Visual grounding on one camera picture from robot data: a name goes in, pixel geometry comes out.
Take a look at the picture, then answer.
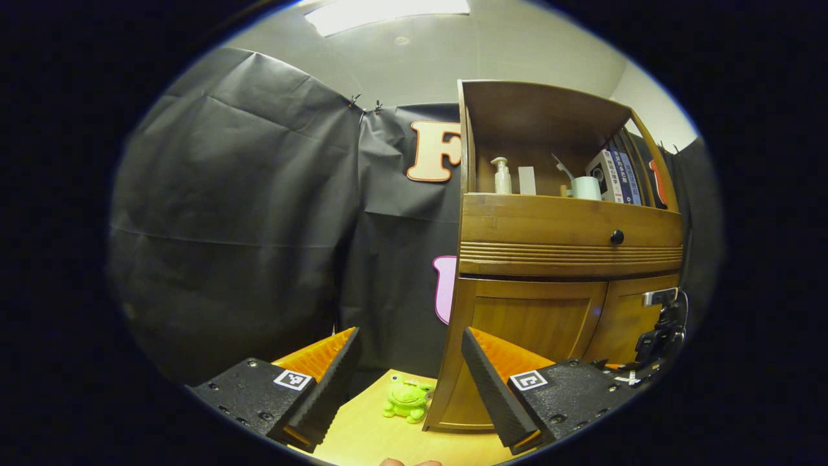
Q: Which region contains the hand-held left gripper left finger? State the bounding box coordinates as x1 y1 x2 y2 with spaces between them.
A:
186 326 362 454

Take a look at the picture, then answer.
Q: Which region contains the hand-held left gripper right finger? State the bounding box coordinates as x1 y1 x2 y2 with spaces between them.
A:
461 326 641 456

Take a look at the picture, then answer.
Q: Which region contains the wooden shoe cabinet door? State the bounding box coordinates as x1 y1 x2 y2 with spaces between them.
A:
584 274 680 366
446 278 609 428

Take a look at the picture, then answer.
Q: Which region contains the wooden double-door shoe cabinet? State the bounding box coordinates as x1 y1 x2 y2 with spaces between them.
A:
422 79 685 433

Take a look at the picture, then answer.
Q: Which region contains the wooden cabinet drawer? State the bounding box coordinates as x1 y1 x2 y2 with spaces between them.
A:
458 192 684 279

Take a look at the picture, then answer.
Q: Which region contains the green frog toy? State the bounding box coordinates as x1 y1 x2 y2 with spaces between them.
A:
382 374 435 425

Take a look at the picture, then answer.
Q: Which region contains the light blue book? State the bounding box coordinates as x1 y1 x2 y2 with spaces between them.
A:
618 150 643 206

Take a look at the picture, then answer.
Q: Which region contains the pale mint cup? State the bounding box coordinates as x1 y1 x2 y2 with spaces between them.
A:
571 176 602 201

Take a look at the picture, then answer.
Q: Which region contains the white pump bottle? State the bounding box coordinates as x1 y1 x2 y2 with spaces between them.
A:
490 157 512 194

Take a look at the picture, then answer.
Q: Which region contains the ceiling light panel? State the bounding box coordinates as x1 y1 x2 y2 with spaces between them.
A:
304 0 471 38

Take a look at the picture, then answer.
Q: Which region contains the black cable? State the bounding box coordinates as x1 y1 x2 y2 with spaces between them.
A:
673 289 691 340

